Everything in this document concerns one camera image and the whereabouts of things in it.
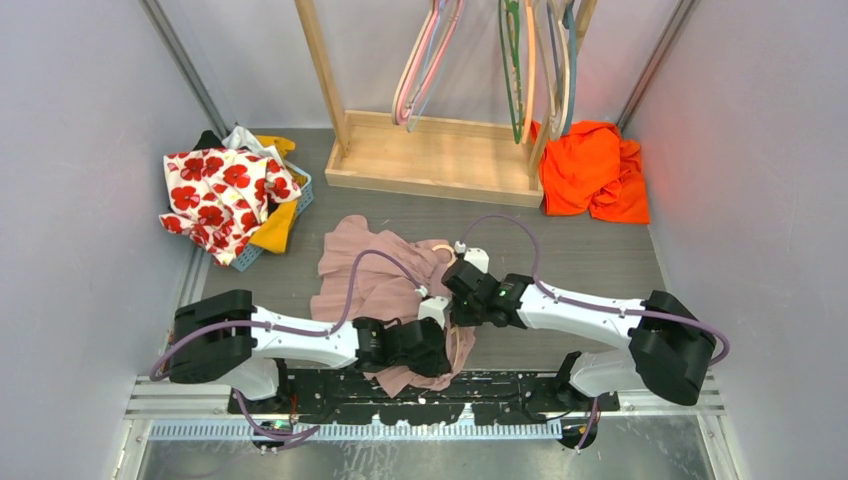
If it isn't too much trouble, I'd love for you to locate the pink pleated skirt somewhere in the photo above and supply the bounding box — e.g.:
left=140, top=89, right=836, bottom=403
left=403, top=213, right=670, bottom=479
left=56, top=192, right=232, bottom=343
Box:
left=310, top=215, right=475, bottom=397

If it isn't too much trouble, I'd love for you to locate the red poppy print garment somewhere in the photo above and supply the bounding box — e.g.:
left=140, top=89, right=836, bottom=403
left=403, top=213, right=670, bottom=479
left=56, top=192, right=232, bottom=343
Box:
left=159, top=148, right=292, bottom=266

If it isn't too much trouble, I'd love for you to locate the beige plastic hanger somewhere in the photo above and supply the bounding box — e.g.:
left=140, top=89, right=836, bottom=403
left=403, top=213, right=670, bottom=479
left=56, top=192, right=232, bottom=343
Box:
left=431, top=244, right=461, bottom=367

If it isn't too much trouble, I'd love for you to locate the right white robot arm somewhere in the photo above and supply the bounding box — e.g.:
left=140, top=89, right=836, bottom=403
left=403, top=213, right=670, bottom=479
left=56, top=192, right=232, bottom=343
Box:
left=442, top=259, right=718, bottom=411

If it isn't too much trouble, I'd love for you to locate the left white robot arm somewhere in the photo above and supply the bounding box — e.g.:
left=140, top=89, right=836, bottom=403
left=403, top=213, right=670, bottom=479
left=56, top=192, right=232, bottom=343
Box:
left=153, top=289, right=451, bottom=413

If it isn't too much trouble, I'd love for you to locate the wooden hanger rack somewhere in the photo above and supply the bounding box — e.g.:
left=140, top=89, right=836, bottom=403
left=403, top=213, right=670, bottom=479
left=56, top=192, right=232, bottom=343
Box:
left=294, top=0, right=598, bottom=209

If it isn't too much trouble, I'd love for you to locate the light blue hanger on rack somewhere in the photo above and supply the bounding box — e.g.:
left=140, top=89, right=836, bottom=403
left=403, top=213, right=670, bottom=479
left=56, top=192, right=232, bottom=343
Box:
left=405, top=0, right=465, bottom=134

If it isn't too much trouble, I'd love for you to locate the cream hanger on rack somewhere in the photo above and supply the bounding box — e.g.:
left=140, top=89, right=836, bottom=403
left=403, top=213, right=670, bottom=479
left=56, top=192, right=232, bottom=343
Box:
left=537, top=1, right=568, bottom=140

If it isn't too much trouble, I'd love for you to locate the pink hanger on rack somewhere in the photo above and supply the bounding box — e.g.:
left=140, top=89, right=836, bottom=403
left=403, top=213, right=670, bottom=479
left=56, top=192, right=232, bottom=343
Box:
left=392, top=0, right=465, bottom=127

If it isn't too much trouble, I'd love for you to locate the peach hanger on rack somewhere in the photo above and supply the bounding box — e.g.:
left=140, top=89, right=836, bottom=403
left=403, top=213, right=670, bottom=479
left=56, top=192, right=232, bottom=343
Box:
left=520, top=0, right=536, bottom=144

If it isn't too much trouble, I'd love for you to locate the teal hanger on rack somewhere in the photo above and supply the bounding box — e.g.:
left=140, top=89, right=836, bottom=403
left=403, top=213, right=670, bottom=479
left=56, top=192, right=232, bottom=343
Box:
left=561, top=1, right=578, bottom=136

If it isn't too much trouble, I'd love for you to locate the orange garment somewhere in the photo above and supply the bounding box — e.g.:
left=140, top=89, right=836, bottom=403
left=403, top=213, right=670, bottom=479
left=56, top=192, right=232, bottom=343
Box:
left=538, top=120, right=651, bottom=225

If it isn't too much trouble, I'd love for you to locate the yellow garment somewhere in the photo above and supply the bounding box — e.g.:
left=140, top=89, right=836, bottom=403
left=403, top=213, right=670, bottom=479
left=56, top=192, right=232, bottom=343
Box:
left=249, top=135, right=301, bottom=254

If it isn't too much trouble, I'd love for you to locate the blue plastic basket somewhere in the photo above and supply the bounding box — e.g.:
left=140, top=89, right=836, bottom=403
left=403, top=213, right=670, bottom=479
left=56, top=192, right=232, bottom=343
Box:
left=229, top=160, right=314, bottom=272

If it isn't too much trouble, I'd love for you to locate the black garment in basket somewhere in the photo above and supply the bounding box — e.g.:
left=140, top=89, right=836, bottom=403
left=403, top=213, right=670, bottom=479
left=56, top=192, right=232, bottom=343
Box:
left=192, top=130, right=224, bottom=151

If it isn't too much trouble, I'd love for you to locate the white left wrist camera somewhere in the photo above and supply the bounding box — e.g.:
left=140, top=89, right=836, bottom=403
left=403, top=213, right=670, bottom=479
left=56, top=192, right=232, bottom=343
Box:
left=415, top=286, right=450, bottom=330

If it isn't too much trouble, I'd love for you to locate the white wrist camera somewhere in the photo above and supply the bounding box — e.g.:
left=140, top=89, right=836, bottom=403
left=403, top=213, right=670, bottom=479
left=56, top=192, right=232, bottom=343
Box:
left=453, top=240, right=490, bottom=273
left=415, top=286, right=450, bottom=330

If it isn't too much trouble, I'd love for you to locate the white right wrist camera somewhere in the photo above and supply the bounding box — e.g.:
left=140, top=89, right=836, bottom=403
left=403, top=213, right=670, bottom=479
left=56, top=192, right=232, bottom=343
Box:
left=453, top=240, right=490, bottom=273

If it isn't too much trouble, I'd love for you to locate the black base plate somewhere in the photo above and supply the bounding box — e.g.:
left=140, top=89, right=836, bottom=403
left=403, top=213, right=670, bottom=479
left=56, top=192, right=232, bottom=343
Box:
left=245, top=369, right=591, bottom=426

